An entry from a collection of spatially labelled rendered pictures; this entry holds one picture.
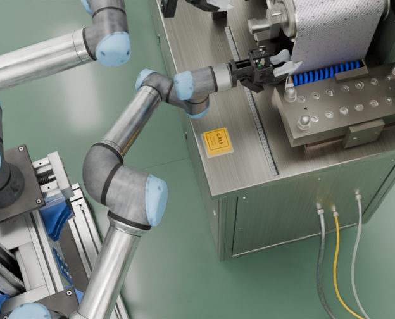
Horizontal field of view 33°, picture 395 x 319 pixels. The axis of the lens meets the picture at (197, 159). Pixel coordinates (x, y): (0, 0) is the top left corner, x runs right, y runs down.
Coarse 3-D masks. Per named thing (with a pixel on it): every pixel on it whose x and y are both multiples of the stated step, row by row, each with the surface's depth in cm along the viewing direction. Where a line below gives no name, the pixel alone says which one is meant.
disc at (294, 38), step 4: (292, 0) 168; (292, 4) 168; (292, 8) 168; (296, 12) 168; (296, 16) 168; (296, 20) 168; (296, 24) 169; (296, 28) 170; (296, 32) 171; (292, 36) 175; (296, 36) 172; (292, 40) 176
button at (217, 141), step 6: (204, 132) 198; (210, 132) 198; (216, 132) 198; (222, 132) 198; (204, 138) 197; (210, 138) 197; (216, 138) 197; (222, 138) 197; (228, 138) 197; (210, 144) 196; (216, 144) 196; (222, 144) 196; (228, 144) 196; (210, 150) 195; (216, 150) 196; (222, 150) 196; (228, 150) 197
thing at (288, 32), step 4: (280, 0) 174; (284, 0) 171; (288, 0) 170; (384, 0) 172; (288, 4) 169; (384, 4) 173; (288, 8) 169; (384, 8) 174; (288, 12) 170; (292, 12) 169; (288, 16) 171; (292, 16) 169; (292, 20) 170; (292, 24) 170; (288, 28) 174; (292, 28) 171; (284, 32) 178; (288, 32) 175; (292, 32) 173; (288, 36) 176
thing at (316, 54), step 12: (336, 36) 179; (348, 36) 181; (360, 36) 182; (372, 36) 184; (300, 48) 180; (312, 48) 182; (324, 48) 183; (336, 48) 185; (348, 48) 187; (360, 48) 189; (300, 60) 186; (312, 60) 188; (324, 60) 190; (336, 60) 192; (348, 60) 193; (360, 60) 195; (300, 72) 193; (312, 72) 194
